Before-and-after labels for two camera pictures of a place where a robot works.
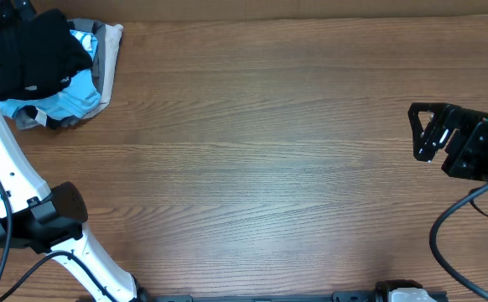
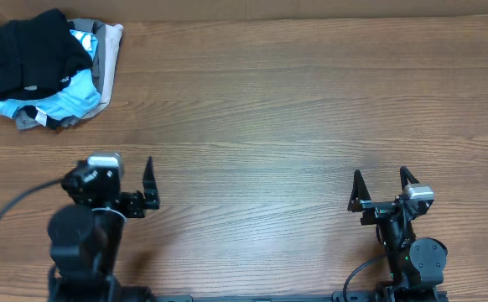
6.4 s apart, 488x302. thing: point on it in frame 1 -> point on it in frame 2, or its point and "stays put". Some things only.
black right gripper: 479,134 -> 378,210
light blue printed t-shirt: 80,96 stays put
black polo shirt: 37,54 stays put
